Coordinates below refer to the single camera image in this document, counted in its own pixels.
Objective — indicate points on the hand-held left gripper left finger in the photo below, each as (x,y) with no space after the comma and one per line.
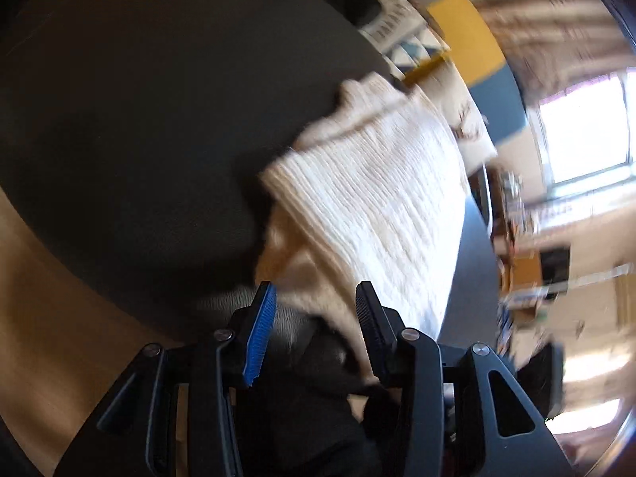
(261,335)

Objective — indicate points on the black television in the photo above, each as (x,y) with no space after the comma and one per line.
(554,266)

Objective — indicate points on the deer print pillow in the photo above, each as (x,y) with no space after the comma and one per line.
(477,129)

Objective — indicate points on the window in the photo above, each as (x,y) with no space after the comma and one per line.
(586,129)

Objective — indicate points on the dark blurred object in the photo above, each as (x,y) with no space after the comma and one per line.
(541,377)

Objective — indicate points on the beige curtain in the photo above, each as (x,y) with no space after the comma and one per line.
(546,35)

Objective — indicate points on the grey yellow blue sofa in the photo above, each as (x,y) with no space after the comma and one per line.
(477,39)

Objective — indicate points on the triangle pattern pillow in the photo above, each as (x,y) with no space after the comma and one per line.
(402,35)

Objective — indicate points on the wooden side table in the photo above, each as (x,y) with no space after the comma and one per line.
(516,258)

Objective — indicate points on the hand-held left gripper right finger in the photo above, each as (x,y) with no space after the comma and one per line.
(370,325)

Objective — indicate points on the cream knit sweater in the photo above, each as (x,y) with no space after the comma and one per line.
(377,194)

